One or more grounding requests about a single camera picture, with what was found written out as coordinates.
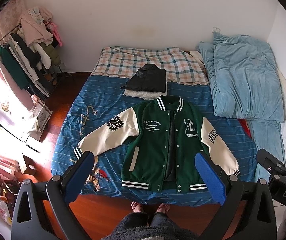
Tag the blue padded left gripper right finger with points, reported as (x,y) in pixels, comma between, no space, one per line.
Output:
(225,190)

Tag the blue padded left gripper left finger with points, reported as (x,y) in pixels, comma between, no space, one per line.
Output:
(63,190)

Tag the green white varsity jacket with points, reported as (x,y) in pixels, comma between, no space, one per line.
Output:
(164,137)

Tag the clothes rack with hanging clothes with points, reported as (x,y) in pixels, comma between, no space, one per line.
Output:
(28,55)

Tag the small cardboard box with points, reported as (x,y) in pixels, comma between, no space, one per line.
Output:
(26,165)

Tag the red cloth item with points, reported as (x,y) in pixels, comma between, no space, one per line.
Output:
(245,127)

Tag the floral fabric bag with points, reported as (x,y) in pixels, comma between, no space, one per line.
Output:
(37,121)

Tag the light blue folded duvet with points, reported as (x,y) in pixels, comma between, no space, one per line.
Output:
(245,84)

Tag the person's legs and feet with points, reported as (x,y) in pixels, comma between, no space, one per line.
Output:
(140,225)

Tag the grey folded garment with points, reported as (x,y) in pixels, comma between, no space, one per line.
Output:
(149,93)

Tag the plaid checkered blanket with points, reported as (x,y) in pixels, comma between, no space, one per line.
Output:
(185,68)

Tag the black folded garment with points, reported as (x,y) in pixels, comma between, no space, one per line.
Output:
(148,78)

